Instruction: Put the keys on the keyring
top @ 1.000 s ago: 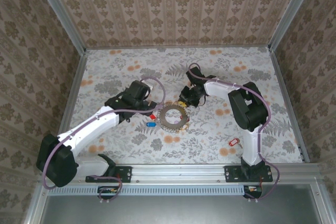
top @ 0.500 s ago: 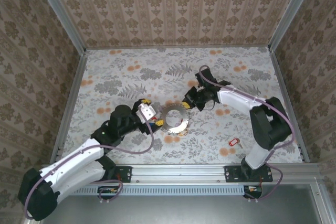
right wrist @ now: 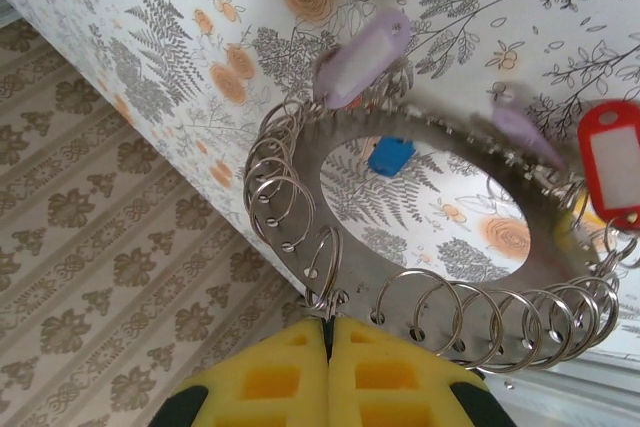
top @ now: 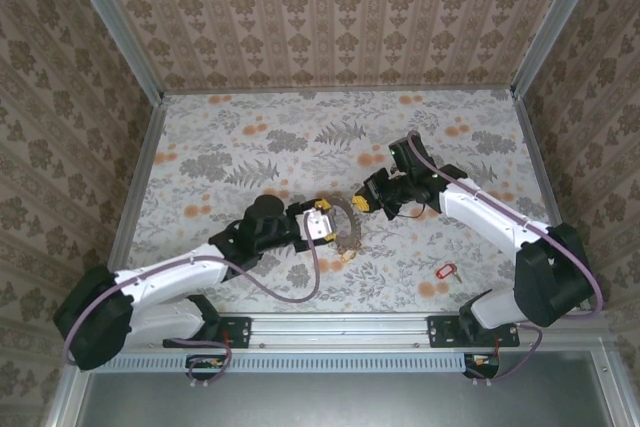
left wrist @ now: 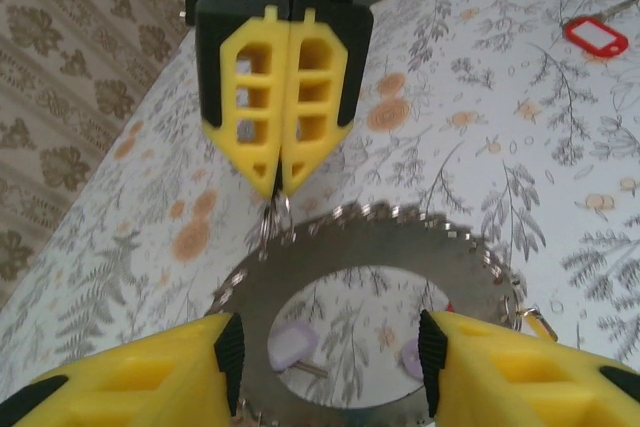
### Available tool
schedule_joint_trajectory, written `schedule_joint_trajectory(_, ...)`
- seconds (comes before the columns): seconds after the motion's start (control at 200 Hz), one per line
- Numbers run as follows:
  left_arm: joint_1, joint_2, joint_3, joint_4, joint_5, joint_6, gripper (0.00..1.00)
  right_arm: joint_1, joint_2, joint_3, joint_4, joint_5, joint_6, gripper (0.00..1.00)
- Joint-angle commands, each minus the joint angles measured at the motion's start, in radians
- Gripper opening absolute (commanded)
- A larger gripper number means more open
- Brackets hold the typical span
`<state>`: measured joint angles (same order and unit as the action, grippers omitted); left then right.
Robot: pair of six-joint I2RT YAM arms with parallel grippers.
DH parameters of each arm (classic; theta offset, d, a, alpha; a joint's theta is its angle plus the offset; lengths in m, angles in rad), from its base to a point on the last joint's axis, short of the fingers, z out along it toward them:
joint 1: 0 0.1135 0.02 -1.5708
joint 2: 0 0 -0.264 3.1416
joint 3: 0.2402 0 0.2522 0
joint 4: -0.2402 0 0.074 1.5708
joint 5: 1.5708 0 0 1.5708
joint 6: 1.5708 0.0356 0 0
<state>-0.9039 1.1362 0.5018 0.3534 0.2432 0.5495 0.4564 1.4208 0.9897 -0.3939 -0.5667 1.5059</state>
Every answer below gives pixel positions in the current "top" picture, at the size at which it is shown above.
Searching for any toothed metal keyring disc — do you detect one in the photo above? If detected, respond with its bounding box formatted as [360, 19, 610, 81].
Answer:
[323, 198, 365, 254]

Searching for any floral table cover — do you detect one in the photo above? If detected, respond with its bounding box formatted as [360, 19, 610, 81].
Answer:
[113, 90, 576, 316]

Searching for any grey metal panel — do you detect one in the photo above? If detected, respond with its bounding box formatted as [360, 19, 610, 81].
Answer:
[79, 371, 614, 427]

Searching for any black wiring connector box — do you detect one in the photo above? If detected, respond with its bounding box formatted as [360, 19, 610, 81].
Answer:
[463, 352, 502, 379]

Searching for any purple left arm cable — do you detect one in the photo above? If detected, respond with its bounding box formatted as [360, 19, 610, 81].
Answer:
[62, 214, 321, 392]

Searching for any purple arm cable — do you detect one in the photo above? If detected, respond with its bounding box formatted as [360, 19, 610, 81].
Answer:
[62, 214, 321, 392]
[405, 130, 605, 388]

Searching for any aluminium mounting rail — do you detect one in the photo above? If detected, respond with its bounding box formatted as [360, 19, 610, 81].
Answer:
[119, 310, 609, 352]

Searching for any thin aluminium table rail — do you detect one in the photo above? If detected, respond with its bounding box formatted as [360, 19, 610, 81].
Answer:
[162, 86, 516, 96]

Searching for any slotted grey cable duct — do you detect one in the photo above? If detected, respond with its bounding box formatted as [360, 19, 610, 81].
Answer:
[107, 352, 469, 374]

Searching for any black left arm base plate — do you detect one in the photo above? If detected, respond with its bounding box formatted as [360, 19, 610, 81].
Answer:
[163, 315, 252, 349]

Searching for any aluminium table side rail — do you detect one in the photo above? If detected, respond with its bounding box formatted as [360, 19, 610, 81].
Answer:
[514, 95, 591, 311]
[107, 95, 169, 268]

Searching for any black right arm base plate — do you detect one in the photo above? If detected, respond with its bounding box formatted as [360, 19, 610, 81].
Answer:
[427, 315, 521, 349]

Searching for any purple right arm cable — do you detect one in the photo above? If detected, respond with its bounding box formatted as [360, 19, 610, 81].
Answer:
[405, 130, 605, 388]

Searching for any aluminium frame post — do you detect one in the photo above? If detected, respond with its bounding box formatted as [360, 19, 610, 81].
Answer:
[510, 0, 610, 98]
[58, 0, 166, 101]

